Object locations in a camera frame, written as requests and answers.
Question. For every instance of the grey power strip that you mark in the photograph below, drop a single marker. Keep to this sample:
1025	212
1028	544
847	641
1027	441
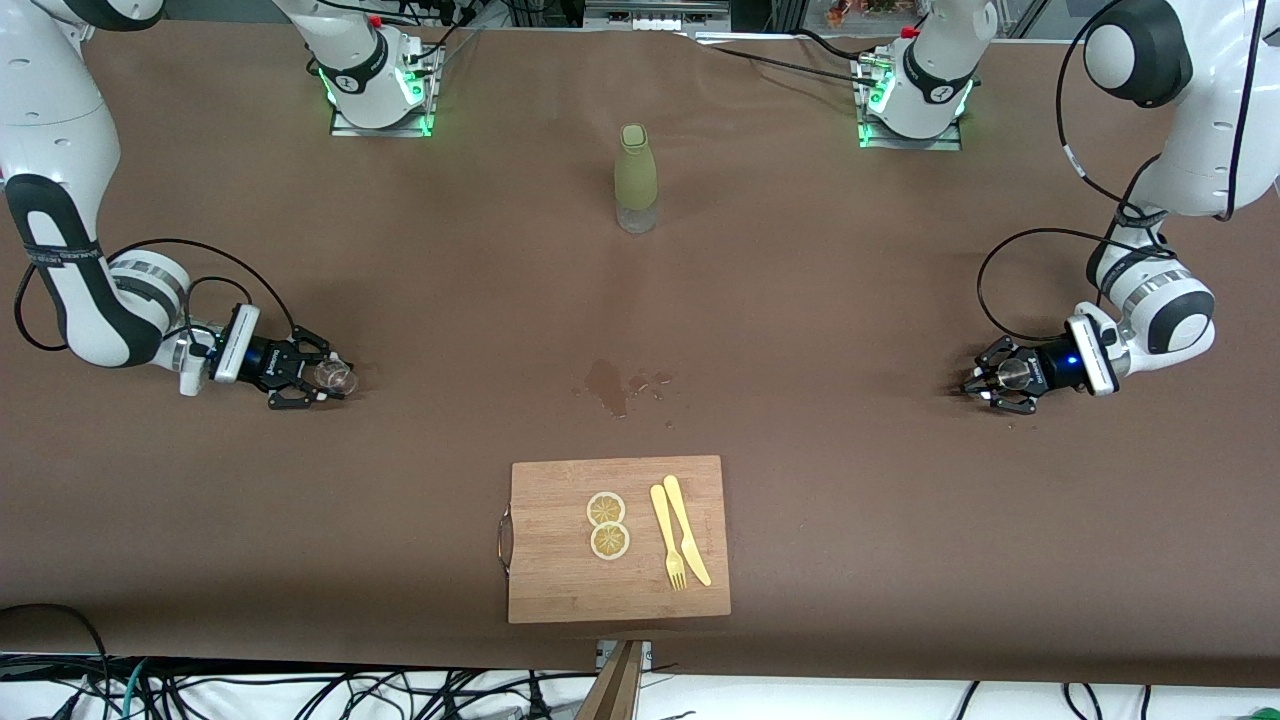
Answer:
655	15

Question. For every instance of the wooden cutting board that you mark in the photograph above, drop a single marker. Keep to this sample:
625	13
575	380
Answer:
560	580

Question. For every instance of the wooden post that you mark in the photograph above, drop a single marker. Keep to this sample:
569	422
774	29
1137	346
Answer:
615	690

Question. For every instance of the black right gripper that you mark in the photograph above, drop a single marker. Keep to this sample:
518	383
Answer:
262	362

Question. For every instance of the steel jigger measuring cup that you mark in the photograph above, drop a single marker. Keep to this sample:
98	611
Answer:
1012	374

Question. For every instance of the yellow plastic knife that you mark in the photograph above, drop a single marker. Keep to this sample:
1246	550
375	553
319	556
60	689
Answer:
685	530

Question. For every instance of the small metal bracket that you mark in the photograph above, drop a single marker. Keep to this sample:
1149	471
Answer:
645	650

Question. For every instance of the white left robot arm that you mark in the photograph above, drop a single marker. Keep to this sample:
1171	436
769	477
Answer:
1200	130

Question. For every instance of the clear glass cup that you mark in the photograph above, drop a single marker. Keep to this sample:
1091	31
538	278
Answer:
335	377

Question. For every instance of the brown table cover sheet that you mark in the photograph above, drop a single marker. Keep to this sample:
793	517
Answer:
900	550

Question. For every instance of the lemon slice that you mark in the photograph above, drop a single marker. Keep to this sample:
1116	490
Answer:
605	507
610	542

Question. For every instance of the green sleeved glass bottle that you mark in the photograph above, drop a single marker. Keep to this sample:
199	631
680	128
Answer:
636	170

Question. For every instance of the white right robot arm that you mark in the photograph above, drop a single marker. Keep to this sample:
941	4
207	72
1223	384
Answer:
50	120

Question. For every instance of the yellow plastic fork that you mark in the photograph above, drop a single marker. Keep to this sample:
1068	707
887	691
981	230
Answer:
664	525

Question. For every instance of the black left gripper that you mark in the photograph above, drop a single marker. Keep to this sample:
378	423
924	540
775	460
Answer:
1050	369

